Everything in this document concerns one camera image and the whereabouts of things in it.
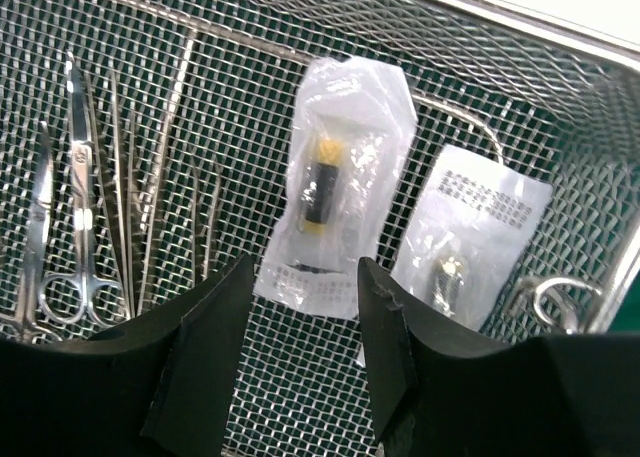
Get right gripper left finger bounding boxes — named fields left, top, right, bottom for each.
left=1, top=254, right=254, bottom=456

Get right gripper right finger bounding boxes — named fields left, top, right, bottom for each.
left=357, top=257, right=639, bottom=456

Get plastic packet printed label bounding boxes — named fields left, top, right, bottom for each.
left=392, top=145, right=552, bottom=331

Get metal mesh instrument tray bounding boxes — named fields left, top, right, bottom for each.
left=1, top=0, right=639, bottom=456

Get plastic packet black yellow part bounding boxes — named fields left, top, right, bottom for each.
left=254, top=57, right=417, bottom=319

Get green surgical cloth wrap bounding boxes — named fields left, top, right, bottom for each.
left=590, top=255, right=639, bottom=333

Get steel surgical scissors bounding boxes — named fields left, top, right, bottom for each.
left=38, top=50, right=122, bottom=328

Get steel tweezers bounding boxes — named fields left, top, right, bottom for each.
left=95, top=30, right=198, bottom=319

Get steel ring handle instrument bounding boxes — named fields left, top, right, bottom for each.
left=505, top=275, right=605, bottom=335

